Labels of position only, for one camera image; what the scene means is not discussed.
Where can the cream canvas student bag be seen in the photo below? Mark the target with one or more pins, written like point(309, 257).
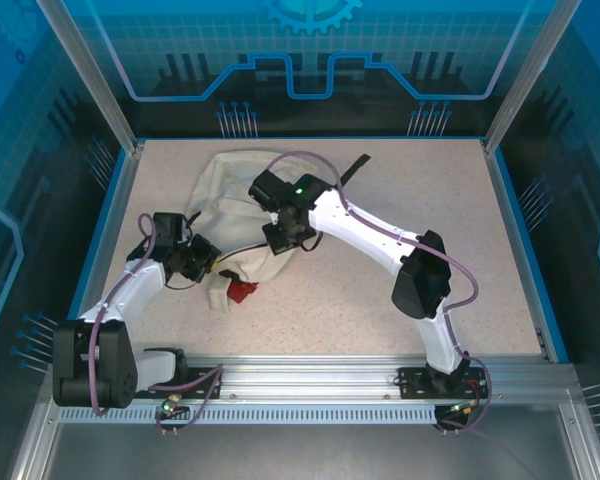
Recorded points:
point(220, 200)

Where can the aluminium frame post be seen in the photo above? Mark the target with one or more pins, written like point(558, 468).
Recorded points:
point(530, 75)
point(92, 75)

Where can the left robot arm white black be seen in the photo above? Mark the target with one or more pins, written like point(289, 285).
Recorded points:
point(130, 290)

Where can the blue gear print panel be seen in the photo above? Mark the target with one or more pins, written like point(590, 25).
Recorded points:
point(300, 30)

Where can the grey metal shelf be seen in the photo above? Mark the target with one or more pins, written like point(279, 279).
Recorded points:
point(305, 450)

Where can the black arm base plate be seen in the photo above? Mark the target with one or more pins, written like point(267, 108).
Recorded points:
point(200, 374)
point(412, 382)

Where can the long aluminium base rail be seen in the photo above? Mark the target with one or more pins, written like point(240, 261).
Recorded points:
point(305, 380)

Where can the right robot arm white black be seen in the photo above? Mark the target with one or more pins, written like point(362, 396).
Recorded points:
point(360, 225)

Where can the blue table border strip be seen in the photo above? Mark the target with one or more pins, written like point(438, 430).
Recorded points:
point(511, 190)
point(102, 225)

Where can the blue printed side panel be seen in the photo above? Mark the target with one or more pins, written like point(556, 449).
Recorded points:
point(580, 150)
point(20, 150)

